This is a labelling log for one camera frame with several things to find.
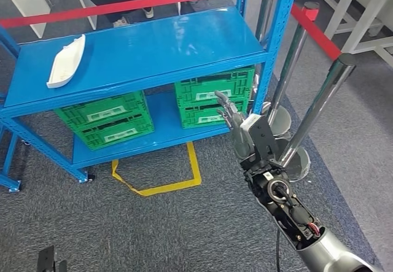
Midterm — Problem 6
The blue metal shelf rack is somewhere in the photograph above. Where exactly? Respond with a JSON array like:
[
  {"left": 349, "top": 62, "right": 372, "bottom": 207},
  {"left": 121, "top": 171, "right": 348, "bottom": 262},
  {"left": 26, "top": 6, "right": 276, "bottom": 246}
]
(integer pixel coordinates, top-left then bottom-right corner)
[
  {"left": 0, "top": 123, "right": 32, "bottom": 193},
  {"left": 0, "top": 0, "right": 300, "bottom": 184}
]

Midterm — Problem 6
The chrome stanchion with red head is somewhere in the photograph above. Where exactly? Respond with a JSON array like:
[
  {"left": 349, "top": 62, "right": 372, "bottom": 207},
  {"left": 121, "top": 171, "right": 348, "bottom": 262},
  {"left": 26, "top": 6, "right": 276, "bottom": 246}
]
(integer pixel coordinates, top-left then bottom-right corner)
[{"left": 261, "top": 1, "right": 320, "bottom": 139}]

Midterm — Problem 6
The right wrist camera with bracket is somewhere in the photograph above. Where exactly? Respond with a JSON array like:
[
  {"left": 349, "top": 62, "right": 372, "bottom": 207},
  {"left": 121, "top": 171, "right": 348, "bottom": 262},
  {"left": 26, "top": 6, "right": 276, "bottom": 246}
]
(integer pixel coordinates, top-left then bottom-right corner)
[{"left": 239, "top": 113, "right": 278, "bottom": 163}]

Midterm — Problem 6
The red barrier belt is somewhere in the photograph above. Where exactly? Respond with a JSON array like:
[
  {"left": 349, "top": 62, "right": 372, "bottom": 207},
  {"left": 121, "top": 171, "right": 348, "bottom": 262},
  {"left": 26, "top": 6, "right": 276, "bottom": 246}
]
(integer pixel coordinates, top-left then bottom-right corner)
[
  {"left": 270, "top": 0, "right": 342, "bottom": 61},
  {"left": 0, "top": 0, "right": 267, "bottom": 29}
]

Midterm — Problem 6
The white boat-shaped plastic part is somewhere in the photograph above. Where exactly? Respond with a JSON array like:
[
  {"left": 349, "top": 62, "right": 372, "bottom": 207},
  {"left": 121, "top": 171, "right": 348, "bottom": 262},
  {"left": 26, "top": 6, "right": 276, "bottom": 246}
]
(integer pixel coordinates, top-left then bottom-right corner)
[{"left": 46, "top": 34, "right": 86, "bottom": 89}]

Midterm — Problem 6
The chrome barrier stanchion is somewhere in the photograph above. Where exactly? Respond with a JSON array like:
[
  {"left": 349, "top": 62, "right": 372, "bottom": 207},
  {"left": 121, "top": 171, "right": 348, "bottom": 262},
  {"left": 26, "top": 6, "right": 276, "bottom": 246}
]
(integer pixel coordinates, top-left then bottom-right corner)
[
  {"left": 276, "top": 52, "right": 358, "bottom": 183},
  {"left": 254, "top": 0, "right": 275, "bottom": 43}
]

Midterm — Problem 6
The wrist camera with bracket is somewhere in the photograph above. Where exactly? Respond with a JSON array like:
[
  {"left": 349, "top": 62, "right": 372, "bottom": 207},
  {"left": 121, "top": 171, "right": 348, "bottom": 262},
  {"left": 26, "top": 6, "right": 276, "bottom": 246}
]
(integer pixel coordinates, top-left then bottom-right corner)
[
  {"left": 37, "top": 246, "right": 68, "bottom": 272},
  {"left": 239, "top": 113, "right": 278, "bottom": 163}
]

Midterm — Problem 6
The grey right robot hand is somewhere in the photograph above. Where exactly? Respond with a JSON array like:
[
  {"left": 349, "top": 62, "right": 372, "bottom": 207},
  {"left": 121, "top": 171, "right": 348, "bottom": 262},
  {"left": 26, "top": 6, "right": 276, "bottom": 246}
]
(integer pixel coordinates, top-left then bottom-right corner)
[{"left": 214, "top": 90, "right": 256, "bottom": 161}]

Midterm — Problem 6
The white frame workbench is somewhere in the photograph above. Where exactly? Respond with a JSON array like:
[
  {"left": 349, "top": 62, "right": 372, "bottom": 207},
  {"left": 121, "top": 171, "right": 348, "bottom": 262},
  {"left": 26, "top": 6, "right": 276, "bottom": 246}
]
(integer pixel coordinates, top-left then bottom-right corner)
[{"left": 299, "top": 0, "right": 393, "bottom": 68}]

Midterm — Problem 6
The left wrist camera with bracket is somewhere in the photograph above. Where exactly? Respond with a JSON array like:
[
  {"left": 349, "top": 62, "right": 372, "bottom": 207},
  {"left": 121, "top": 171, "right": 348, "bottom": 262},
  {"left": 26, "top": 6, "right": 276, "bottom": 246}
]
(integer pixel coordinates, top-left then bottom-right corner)
[{"left": 37, "top": 246, "right": 68, "bottom": 272}]

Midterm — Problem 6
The yellow floor tape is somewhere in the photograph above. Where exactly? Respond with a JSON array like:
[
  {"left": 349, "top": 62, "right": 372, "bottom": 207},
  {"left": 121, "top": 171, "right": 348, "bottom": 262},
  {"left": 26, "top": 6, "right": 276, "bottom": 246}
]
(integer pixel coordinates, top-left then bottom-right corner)
[{"left": 111, "top": 141, "right": 202, "bottom": 198}]

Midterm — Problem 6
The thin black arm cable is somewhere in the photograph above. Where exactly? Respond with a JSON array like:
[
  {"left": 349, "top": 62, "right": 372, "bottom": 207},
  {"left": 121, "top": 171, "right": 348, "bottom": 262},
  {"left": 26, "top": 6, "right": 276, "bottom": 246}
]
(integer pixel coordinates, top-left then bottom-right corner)
[{"left": 275, "top": 228, "right": 281, "bottom": 272}]

